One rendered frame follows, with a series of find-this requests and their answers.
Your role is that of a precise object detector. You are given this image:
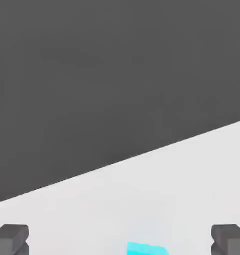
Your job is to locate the small cyan cube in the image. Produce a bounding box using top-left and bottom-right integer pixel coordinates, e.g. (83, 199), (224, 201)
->
(126, 242), (170, 255)

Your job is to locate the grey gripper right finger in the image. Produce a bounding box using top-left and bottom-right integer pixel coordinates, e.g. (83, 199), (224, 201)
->
(211, 224), (240, 255)

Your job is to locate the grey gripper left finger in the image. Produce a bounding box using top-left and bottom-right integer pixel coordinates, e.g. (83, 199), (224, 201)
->
(0, 224), (30, 255)

